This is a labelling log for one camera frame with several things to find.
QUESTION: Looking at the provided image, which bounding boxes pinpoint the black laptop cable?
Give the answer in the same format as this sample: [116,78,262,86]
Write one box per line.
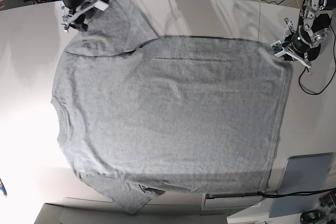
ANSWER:
[258,189,336,199]

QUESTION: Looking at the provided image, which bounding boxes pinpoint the black computer mouse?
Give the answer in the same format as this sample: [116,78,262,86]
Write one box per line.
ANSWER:
[308,45,321,61]

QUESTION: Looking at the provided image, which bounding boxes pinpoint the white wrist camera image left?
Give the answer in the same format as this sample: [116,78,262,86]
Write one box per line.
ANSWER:
[93,0,110,11]

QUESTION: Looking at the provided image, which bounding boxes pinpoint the grey laptop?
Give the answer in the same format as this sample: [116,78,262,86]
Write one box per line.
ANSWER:
[269,153,333,218]

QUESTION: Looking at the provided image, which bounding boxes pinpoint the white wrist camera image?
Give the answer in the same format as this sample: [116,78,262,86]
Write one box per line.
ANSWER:
[93,0,110,11]
[270,40,285,58]

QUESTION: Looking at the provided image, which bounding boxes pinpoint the black gadget bottom right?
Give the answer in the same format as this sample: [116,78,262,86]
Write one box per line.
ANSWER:
[300,209,324,224]

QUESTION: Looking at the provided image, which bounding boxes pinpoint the grey T-shirt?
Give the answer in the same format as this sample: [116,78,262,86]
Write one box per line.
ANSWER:
[51,0,291,214]

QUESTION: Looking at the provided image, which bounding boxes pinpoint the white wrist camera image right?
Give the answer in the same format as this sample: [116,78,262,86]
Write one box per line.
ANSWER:
[270,40,285,58]

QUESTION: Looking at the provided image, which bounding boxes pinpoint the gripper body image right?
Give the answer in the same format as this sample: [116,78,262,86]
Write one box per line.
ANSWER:
[290,31,319,52]

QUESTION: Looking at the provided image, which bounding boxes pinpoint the blue orange tool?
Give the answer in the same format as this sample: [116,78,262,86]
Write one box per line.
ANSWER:
[0,179,7,197]

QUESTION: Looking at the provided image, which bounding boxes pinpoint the white cable grommet tray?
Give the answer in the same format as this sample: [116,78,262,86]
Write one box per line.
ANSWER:
[201,194,263,210]

